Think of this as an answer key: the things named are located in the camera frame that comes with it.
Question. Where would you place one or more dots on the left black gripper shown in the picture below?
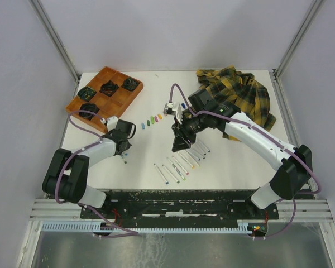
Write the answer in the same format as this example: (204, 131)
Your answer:
(129, 144)

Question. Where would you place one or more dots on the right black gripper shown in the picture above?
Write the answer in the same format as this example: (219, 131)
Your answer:
(181, 132)

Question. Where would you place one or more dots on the black cap marker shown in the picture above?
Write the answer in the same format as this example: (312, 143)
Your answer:
(202, 148)
(200, 152)

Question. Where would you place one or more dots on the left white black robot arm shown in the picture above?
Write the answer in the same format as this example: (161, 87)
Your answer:
(67, 175)

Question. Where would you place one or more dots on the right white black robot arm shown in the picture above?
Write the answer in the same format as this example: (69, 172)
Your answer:
(293, 165)

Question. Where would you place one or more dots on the orange compartment tray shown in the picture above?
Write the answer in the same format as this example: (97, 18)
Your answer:
(108, 94)

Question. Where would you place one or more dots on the yellow plaid shirt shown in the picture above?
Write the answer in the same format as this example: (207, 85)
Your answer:
(242, 90)

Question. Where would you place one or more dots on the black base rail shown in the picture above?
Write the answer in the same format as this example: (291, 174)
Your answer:
(183, 208)

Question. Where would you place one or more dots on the white cable duct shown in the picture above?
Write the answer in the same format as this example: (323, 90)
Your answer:
(100, 227)

